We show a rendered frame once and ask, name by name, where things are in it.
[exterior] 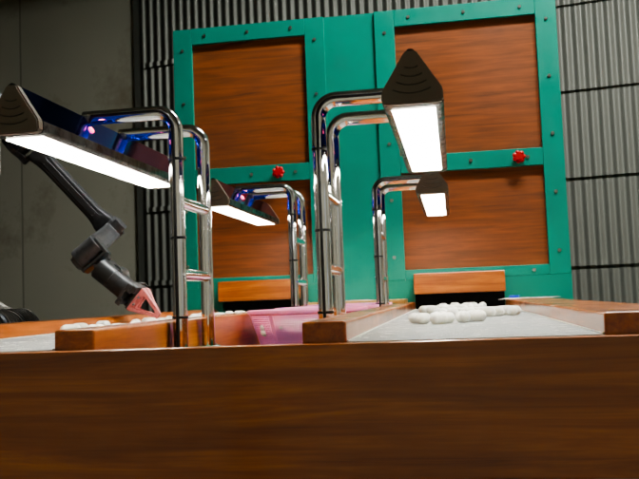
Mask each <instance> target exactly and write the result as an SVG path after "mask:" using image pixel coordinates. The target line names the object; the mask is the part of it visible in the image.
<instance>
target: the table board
mask: <svg viewBox="0 0 639 479"><path fill-rule="evenodd" d="M0 479H639V334H630V335H565V336H532V337H500V338H466V339H434V340H400V341H368V342H335V343H302V344H269V345H237V346H203V347H171V348H138V349H105V350H72V351H40V352H6V353H0Z"/></svg>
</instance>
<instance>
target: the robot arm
mask: <svg viewBox="0 0 639 479"><path fill-rule="evenodd" d="M2 143H3V145H4V146H5V147H6V148H7V150H8V151H9V152H10V153H11V154H13V155H14V156H15V157H16V158H18V159H19V161H20V162H21V163H22V164H27V163H28V162H29V161H31V162H32V163H34V164H36V165H37V166H38V167H40V168H41V169H42V170H43V171H44V172H45V173H46V174H47V175H48V176H49V177H50V178H51V179H52V181H53V182H54V183H55V184H56V185H57V186H58V187H59V188H60V189H61V190H62V191H63V192H64V193H65V194H66V195H67V196H68V198H69V199H70V200H71V201H72V202H73V203H74V204H75V205H76V206H77V207H78V208H79V209H80V210H81V211H82V212H83V214H84V215H85V216H86V217H87V218H88V220H89V221H90V223H91V224H92V226H93V228H94V229H95V231H96V232H95V233H94V234H92V235H90V236H89V237H88V238H87V239H86V240H84V241H83V242H82V243H81V244H80V245H79V246H78V247H76V248H75V249H74V250H73V251H72V252H71V255H72V259H71V262H72V263H73V265H74V266H75V267H76V268H77V269H78V270H81V271H82V272H83V273H86V274H89V273H90V272H91V271H92V272H91V276H92V277H93V278H95V279H96V280H97V281H98V282H100V283H101V284H102V285H103V286H105V287H106V288H107V289H108V290H109V291H110V292H111V293H112V294H114V295H115V296H116V297H117V299H116V300H115V303H116V304H117V305H118V306H119V305H120V304H124V305H125V308H126V309H127V310H128V311H130V312H134V313H138V314H142V315H146V316H152V317H156V318H159V316H160V315H161V312H160V310H159V308H158V306H157V304H156V302H155V300H154V297H153V295H152V293H151V291H150V289H148V288H147V286H148V285H147V284H145V283H144V282H135V281H134V280H132V279H131V278H130V274H129V272H128V271H127V269H126V268H125V267H122V266H119V265H118V264H117V263H116V262H115V261H113V260H111V257H110V255H111V253H110V251H109V250H108V249H107V248H108V247H109V246H110V245H111V244H113V242H114V241H115V240H117V239H118V238H119V237H120V236H121V235H122V234H123V233H124V232H125V231H124V230H125V229H126V225H125V224H124V223H123V221H122V220H120V219H119V218H117V217H116V216H114V217H113V216H112V215H111V214H109V213H108V212H107V211H106V210H104V209H103V208H102V207H101V206H100V205H99V204H98V203H97V202H96V201H95V200H94V199H93V198H92V197H91V196H90V195H89V194H88V193H87V191H86V190H85V189H84V188H83V187H82V186H81V185H80V184H79V183H78V182H77V181H75V180H74V179H73V177H72V176H71V175H70V174H69V173H68V172H67V171H66V169H65V168H64V167H63V166H62V165H60V164H59V162H58V161H57V160H56V159H55V158H54V157H52V156H50V155H47V154H44V153H41V152H38V151H35V150H33V151H32V152H31V153H30V154H29V155H28V156H26V154H27V153H28V152H29V151H31V149H29V148H26V147H23V146H21V145H18V144H13V143H10V142H7V141H4V140H2ZM145 300H147V302H148V303H149V304H150V306H151V307H152V309H153V310H154V313H152V312H149V311H147V310H144V309H142V308H141V307H142V304H143V303H144V301H145Z"/></svg>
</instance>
